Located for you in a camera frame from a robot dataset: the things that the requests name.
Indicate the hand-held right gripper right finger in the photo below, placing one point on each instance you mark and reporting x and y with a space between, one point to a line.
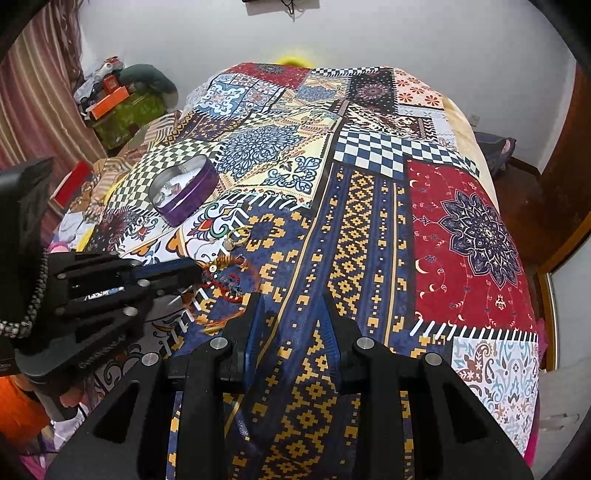
331 337

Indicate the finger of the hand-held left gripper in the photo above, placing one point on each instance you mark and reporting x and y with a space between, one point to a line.
101 332
152 274

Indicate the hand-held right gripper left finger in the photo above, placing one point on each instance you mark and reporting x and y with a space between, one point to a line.
255 337

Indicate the silver jewelry piece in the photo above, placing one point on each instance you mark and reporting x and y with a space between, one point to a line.
168 189

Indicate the purple heart-shaped tin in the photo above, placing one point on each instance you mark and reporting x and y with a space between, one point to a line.
184 194

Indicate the red box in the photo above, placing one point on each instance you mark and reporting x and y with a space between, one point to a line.
71 184

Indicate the patchwork patterned blanket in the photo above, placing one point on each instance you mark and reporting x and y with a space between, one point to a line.
360 230

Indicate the brown striped curtain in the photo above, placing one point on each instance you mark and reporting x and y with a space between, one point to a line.
37 83

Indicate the orange box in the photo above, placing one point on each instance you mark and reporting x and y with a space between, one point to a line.
108 102

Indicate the green patterned cabinet cover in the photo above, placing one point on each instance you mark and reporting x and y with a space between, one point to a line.
131 120

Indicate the pile of clutter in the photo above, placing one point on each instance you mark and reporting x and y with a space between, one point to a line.
97 83

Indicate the grey-green cushion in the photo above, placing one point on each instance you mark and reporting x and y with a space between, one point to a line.
152 83

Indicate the beige bed quilt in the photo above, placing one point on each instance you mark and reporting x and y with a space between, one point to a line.
466 134

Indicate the yellow pillow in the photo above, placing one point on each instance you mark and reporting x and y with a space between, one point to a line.
295 60

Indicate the brown wooden door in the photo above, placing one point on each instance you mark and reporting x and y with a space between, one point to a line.
568 175

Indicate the white wall socket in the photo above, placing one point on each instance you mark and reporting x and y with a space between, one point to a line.
476 119

